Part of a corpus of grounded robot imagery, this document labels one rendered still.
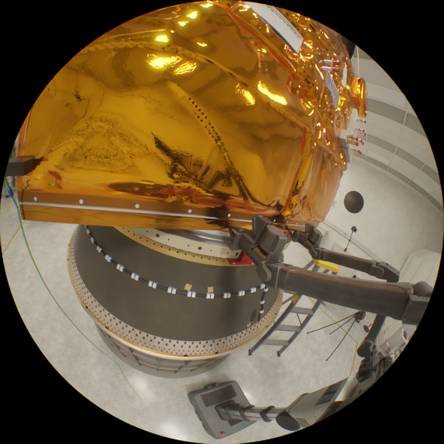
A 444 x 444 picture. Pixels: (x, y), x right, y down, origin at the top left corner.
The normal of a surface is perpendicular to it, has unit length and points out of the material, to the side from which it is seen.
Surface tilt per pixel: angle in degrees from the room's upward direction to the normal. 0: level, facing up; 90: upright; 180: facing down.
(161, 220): 90
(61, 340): 0
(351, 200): 90
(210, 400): 0
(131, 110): 93
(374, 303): 95
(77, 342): 0
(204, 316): 62
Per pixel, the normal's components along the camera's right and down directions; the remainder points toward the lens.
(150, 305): 0.18, -0.06
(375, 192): -0.77, -0.04
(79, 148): 0.47, 0.55
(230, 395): 0.35, -0.87
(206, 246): 0.18, 0.44
